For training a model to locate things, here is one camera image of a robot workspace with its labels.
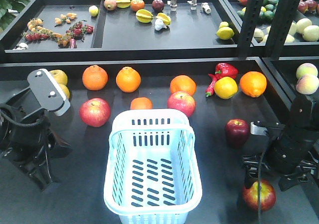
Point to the red chili pepper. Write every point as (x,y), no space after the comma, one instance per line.
(210,89)

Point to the pink red apple far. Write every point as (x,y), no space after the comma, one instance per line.
(95,112)

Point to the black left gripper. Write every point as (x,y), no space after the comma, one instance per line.
(27,139)

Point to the pale peach front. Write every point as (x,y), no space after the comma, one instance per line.
(307,84)

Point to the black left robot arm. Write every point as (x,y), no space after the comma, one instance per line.
(28,141)

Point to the orange right front tray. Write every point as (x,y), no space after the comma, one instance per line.
(253,84)

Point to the dark red apple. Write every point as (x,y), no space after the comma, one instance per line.
(237,132)

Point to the pink red apple left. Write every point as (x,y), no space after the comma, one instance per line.
(183,102)

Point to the black right front tray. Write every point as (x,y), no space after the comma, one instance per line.
(284,71)

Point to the orange with navel left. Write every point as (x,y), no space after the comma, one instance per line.
(128,80)

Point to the small orange tangerine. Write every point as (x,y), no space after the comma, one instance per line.
(141,103)

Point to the yellow starfruit front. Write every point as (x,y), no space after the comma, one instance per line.
(144,16)

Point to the red bell pepper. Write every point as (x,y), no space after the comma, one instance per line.
(225,70)

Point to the yellow pear lower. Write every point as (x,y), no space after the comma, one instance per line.
(65,90)

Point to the white garlic bulb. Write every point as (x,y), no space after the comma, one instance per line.
(159,25)

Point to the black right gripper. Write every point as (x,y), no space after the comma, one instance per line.
(285,155)

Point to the pale peach back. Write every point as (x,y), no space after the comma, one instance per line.
(306,68)

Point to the light blue plastic basket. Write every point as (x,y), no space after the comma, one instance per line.
(152,176)

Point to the black back left tray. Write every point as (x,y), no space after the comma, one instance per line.
(118,35)

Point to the red yellow apple front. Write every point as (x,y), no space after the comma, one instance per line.
(267,195)

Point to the pink red apple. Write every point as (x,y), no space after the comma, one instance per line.
(95,112)
(183,102)

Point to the pale peach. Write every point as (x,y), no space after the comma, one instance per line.
(307,84)
(306,68)

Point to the orange far left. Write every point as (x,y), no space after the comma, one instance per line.
(94,78)

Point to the dark purple round fruit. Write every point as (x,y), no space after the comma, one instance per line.
(158,5)

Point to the yellow lemon fruit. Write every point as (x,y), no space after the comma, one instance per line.
(226,88)

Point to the yellow lemon back tray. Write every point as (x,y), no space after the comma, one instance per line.
(225,33)

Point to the orange middle back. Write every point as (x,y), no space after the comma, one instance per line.
(183,83)

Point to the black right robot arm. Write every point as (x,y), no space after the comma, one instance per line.
(304,112)

